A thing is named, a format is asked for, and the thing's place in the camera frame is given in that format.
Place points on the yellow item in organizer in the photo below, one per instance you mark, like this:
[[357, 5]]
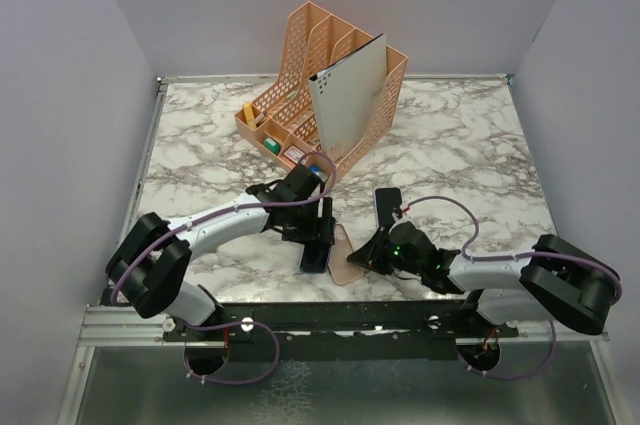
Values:
[[249, 115]]

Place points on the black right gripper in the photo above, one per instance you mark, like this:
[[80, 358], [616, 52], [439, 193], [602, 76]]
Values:
[[370, 255]]

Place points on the black smartphone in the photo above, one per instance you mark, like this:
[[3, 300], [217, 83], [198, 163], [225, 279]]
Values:
[[387, 203]]

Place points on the blue grey round stamp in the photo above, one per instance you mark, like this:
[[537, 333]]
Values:
[[320, 173]]

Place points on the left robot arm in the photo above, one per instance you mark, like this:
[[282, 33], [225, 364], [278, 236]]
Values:
[[149, 267]]

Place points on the red white staples box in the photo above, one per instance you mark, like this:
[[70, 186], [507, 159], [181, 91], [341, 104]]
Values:
[[292, 154]]

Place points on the grey folder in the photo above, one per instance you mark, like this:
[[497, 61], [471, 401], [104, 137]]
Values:
[[345, 94]]

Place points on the blue-edged smartphone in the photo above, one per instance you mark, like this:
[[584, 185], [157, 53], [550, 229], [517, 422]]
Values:
[[314, 258]]

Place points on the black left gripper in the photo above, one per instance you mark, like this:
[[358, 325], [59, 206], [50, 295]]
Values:
[[320, 229]]

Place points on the peach plastic desk organizer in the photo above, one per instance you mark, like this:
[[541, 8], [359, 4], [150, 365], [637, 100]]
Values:
[[314, 40]]

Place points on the pink phone case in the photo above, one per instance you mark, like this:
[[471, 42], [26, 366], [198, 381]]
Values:
[[341, 270]]

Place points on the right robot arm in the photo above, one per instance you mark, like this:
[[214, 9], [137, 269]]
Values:
[[574, 290]]

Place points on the green stamp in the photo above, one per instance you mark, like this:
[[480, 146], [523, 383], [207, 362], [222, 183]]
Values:
[[272, 145]]

